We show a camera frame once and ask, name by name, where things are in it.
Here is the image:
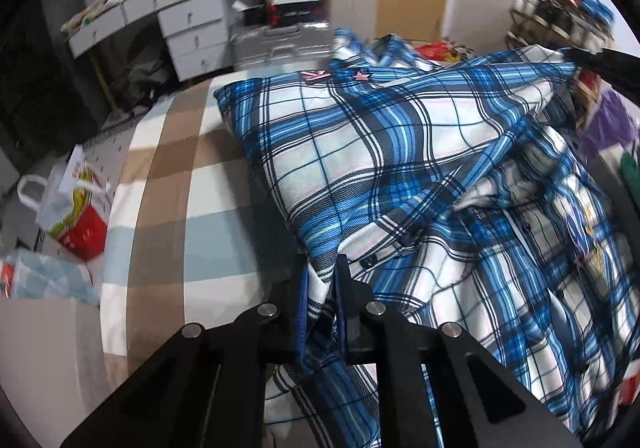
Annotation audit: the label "green cloth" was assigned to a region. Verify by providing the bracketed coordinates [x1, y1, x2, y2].
[619, 153, 640, 209]

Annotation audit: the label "purple cloth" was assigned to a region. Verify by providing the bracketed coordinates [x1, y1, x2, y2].
[582, 88, 640, 164]

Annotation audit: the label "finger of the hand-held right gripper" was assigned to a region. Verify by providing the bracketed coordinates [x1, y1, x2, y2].
[562, 45, 640, 106]

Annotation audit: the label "checked bed sheet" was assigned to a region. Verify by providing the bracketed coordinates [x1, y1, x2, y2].
[98, 69, 341, 434]

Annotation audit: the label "metal storage rack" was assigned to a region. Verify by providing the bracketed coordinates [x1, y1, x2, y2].
[505, 0, 616, 60]

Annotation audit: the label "white drawer desk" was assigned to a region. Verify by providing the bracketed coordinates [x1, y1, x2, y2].
[62, 0, 233, 83]

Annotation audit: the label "white dotted floor mat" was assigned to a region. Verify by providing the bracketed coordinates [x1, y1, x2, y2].
[80, 118, 138, 151]

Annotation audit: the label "silver suitcase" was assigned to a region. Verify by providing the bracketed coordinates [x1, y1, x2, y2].
[231, 23, 335, 71]

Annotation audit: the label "pale blue checked bag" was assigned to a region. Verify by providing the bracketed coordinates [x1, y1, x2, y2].
[0, 248, 101, 306]

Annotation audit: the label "red plastic bag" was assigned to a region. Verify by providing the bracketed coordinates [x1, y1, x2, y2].
[415, 42, 451, 61]

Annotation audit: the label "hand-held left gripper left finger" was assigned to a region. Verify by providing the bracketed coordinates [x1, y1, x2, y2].
[60, 255, 311, 448]

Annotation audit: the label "black red shoe box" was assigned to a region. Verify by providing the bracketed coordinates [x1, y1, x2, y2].
[265, 0, 331, 29]

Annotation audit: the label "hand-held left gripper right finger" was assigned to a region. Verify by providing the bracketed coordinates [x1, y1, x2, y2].
[334, 253, 583, 448]

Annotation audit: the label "blue white plaid shirt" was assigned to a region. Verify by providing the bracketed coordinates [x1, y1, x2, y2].
[214, 28, 640, 448]

